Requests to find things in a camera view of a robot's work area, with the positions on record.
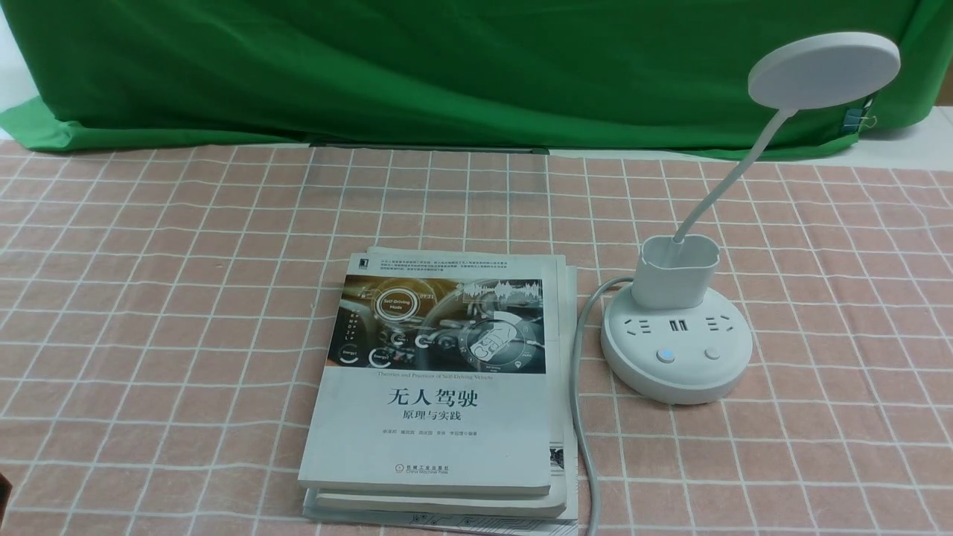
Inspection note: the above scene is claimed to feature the white desk lamp power strip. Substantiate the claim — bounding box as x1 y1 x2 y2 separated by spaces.
600 31 902 405

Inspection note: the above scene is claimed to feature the top grey self-driving book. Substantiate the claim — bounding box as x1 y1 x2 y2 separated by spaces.
298 253 561 498

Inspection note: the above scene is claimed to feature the bottom white book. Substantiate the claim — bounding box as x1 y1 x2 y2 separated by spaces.
302 262 580 536

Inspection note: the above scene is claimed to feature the pink checkered tablecloth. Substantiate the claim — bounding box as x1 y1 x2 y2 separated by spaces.
1 142 952 535

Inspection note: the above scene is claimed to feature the blue binder clip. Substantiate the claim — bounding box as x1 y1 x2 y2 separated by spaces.
841 96 877 135

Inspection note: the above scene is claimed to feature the green backdrop cloth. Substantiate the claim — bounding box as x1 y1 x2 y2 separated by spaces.
2 1 951 159

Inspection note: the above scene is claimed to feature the white power cable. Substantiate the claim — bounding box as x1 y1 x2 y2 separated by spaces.
570 277 635 536

